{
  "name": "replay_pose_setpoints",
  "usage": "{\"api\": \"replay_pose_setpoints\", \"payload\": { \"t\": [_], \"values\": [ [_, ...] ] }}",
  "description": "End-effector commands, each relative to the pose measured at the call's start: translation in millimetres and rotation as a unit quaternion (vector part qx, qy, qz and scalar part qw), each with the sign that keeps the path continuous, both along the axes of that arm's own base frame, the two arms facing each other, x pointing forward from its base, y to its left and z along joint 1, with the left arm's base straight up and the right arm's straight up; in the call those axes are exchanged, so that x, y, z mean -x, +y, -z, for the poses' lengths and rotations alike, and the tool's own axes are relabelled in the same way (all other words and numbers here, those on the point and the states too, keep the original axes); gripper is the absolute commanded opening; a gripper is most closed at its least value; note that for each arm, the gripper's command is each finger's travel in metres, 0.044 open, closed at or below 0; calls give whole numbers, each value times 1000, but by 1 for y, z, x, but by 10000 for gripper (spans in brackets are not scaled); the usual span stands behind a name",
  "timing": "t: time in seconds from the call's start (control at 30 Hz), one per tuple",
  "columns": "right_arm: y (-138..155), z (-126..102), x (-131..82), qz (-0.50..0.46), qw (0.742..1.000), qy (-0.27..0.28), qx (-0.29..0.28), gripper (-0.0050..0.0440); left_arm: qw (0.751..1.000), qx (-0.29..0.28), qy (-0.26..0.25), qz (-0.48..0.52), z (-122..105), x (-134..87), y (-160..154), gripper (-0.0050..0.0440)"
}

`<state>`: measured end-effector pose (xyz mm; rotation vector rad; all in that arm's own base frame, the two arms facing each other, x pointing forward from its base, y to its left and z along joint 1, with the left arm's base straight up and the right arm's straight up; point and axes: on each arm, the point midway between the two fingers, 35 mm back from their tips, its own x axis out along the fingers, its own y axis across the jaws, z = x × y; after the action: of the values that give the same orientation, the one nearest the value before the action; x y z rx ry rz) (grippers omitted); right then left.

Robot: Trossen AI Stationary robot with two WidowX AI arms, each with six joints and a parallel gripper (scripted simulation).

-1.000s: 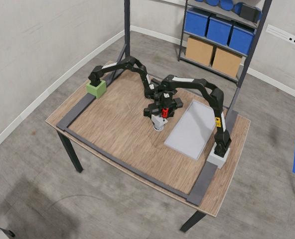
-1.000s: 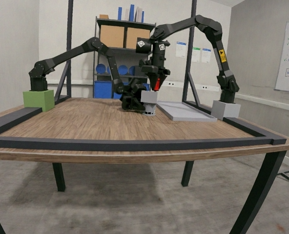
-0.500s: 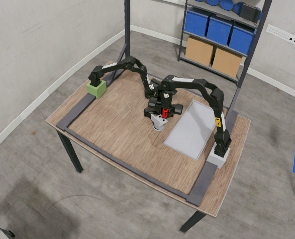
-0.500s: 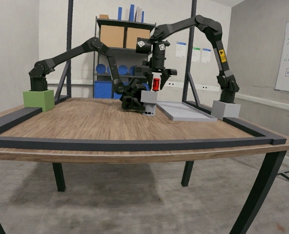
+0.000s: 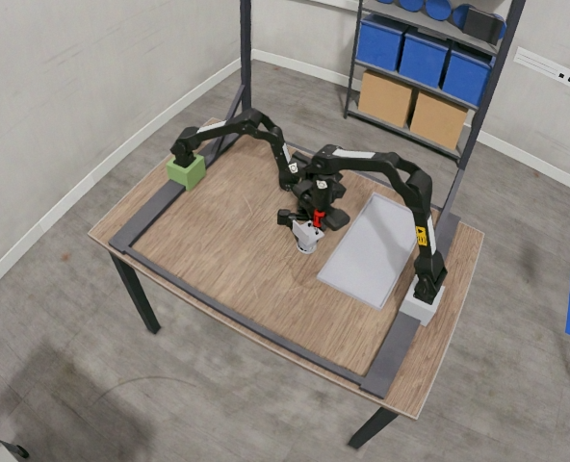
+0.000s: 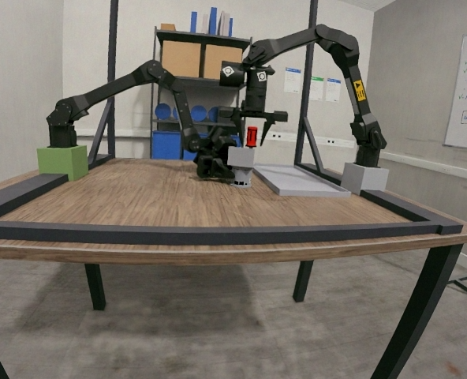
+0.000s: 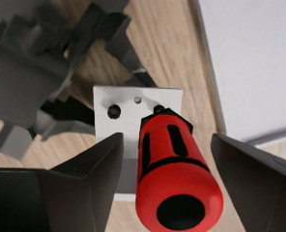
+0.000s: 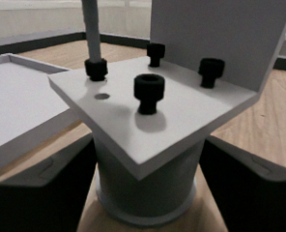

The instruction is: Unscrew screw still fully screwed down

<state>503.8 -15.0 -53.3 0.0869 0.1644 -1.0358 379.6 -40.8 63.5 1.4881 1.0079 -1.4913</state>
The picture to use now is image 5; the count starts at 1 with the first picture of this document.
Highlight red screwdriver handle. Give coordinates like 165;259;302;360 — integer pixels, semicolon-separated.
313;209;324;233

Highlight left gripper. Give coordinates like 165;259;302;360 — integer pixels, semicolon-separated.
293;180;350;231

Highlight white bracket with holes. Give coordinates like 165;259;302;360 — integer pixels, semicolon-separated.
292;220;324;246

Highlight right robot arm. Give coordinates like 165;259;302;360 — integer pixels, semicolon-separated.
170;108;300;192

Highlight grey cylinder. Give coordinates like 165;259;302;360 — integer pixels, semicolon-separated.
297;239;317;254

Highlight white shallow tray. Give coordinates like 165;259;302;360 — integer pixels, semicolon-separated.
317;192;418;311

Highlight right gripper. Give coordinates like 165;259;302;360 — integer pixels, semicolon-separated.
277;209;314;230

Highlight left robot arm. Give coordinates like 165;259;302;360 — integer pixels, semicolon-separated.
287;144;448;305

